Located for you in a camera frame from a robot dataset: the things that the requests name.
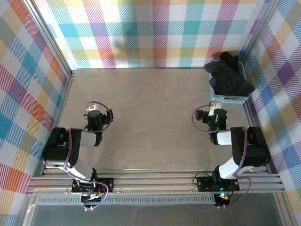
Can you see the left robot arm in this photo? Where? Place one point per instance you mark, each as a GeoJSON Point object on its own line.
{"type": "Point", "coordinates": [58, 143]}

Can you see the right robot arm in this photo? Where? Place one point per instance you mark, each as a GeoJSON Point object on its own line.
{"type": "Point", "coordinates": [251, 146]}

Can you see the light blue plastic basket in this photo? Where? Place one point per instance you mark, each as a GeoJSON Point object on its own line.
{"type": "Point", "coordinates": [229, 100]}

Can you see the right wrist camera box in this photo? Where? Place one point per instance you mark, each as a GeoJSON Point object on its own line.
{"type": "Point", "coordinates": [200, 115]}

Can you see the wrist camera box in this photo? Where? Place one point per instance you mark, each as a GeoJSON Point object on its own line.
{"type": "Point", "coordinates": [109, 115]}
{"type": "Point", "coordinates": [200, 115]}

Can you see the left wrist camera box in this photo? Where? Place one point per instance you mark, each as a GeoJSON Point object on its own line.
{"type": "Point", "coordinates": [109, 115]}

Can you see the aluminium table side rail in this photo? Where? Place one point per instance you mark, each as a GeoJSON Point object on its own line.
{"type": "Point", "coordinates": [58, 122]}
{"type": "Point", "coordinates": [250, 115]}

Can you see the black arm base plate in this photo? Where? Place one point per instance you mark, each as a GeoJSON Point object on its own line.
{"type": "Point", "coordinates": [107, 184]}
{"type": "Point", "coordinates": [204, 183]}

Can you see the aluminium frame post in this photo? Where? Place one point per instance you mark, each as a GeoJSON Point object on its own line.
{"type": "Point", "coordinates": [256, 33]}
{"type": "Point", "coordinates": [50, 40]}

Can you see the aluminium mounting rail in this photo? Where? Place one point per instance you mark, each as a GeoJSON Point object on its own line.
{"type": "Point", "coordinates": [152, 184]}

